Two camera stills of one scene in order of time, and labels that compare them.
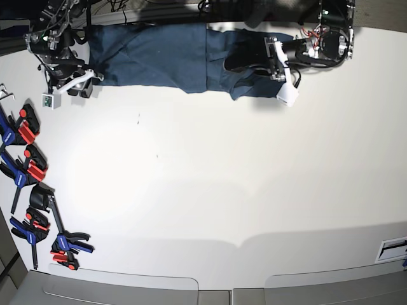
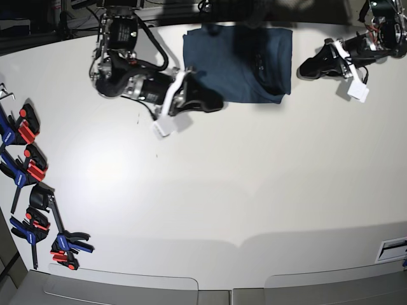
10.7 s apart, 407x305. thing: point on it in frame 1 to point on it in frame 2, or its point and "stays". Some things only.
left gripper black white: [66, 75] to [157, 89]
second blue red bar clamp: [32, 170] stays
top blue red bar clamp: [24, 131] stays
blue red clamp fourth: [35, 228] stays
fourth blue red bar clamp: [41, 197] stays
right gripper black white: [271, 53] to [335, 58]
